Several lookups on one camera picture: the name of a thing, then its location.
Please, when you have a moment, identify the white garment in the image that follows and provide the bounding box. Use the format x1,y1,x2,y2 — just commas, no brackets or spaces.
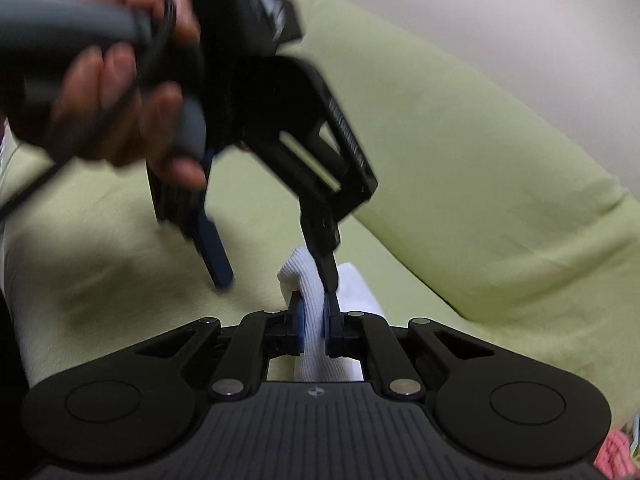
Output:
278,246,384,382

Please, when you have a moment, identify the person's left hand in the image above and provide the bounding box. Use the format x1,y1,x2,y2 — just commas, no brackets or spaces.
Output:
46,0,208,191

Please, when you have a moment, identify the pink folded towel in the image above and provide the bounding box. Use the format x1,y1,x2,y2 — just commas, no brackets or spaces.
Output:
594,430,639,480

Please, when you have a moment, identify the light green sofa cover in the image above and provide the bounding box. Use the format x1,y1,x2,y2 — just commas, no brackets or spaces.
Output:
1,0,639,426

